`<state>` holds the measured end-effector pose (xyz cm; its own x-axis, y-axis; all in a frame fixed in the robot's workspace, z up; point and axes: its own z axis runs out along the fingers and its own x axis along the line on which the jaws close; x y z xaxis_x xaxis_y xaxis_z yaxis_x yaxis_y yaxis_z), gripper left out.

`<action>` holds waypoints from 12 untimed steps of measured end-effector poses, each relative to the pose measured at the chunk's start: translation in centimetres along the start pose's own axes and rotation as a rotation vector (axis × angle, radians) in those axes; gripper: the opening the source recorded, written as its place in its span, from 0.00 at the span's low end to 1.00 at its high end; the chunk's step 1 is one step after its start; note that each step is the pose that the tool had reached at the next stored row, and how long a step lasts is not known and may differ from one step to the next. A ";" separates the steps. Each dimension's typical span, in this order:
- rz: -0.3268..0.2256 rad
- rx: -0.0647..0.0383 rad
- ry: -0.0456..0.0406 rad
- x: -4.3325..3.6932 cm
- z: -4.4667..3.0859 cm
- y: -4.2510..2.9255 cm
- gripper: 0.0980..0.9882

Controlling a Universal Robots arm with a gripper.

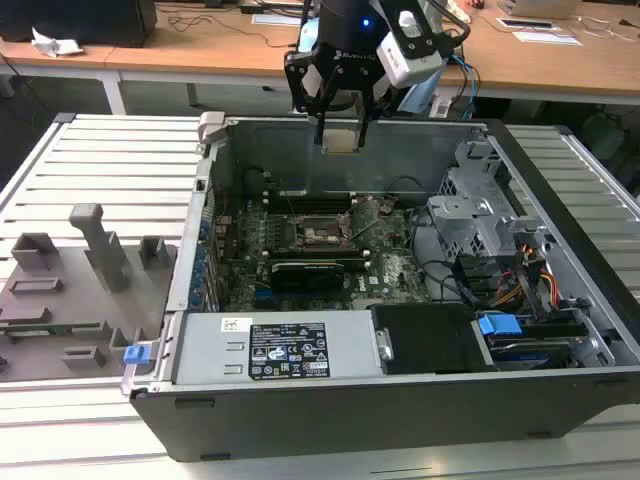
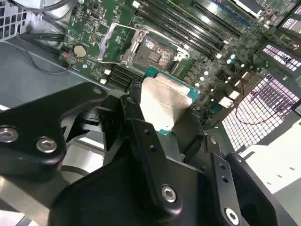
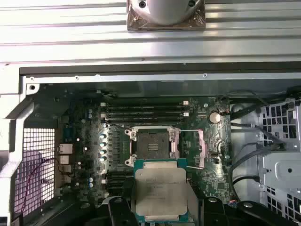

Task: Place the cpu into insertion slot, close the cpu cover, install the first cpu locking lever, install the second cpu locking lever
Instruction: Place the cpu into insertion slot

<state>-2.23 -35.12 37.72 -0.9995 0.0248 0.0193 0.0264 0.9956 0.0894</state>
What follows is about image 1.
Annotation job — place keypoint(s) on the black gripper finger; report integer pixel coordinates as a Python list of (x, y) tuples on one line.
[(364, 127), (297, 80)]

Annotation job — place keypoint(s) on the silver CPU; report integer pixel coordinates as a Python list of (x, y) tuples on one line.
[(341, 140)]

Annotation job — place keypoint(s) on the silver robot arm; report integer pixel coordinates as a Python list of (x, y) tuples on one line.
[(420, 97)]

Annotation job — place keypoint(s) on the CPU socket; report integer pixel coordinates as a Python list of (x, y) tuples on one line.
[(320, 232)]

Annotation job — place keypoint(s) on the blue expansion slot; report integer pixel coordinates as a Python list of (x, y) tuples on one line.
[(264, 297)]

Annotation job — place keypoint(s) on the white paper sheet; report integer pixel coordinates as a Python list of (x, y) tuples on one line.
[(547, 37), (277, 19)]

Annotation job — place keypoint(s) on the white power adapter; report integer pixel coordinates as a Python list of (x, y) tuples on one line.
[(440, 106)]

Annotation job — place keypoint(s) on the silver coin battery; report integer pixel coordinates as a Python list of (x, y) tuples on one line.
[(388, 205)]

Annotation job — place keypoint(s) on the grey plastic case latch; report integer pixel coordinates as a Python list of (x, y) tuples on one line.
[(210, 125)]

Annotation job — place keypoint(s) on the wooden desk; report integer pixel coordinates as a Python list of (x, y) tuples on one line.
[(200, 50)]

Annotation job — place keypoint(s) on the metal drive cage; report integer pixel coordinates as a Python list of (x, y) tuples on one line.
[(465, 210)]

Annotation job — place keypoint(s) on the green motherboard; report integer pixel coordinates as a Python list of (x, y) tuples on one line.
[(395, 270)]

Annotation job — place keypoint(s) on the black graphics card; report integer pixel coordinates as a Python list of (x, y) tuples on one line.
[(307, 277)]

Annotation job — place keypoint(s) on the flat tablet device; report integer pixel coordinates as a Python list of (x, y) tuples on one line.
[(525, 23)]

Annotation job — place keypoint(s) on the black plastic shroud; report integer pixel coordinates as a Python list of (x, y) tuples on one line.
[(430, 340)]

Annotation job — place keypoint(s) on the black computer box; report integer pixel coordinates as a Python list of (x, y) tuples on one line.
[(75, 20)]

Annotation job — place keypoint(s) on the green bag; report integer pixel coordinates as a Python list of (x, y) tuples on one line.
[(605, 135)]

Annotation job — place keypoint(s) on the hard disk in blue carrier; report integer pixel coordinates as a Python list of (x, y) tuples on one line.
[(497, 330)]

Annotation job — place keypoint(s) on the crumpled white paper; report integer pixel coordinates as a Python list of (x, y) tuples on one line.
[(55, 46)]

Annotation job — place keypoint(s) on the grey power supply unit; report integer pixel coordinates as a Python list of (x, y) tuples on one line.
[(210, 350)]

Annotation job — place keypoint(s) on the black PC case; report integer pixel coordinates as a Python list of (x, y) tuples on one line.
[(350, 425)]

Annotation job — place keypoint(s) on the blue plastic latch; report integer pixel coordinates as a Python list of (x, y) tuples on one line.
[(136, 354)]

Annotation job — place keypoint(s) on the grey parts rack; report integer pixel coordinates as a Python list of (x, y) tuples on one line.
[(75, 310)]

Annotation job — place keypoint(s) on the green RAM stick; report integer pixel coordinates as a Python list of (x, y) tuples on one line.
[(60, 328)]

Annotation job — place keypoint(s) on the small white wrist camera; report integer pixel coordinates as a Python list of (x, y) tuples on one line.
[(411, 22)]

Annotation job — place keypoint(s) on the large white wrist camera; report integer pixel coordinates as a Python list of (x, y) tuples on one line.
[(407, 62)]

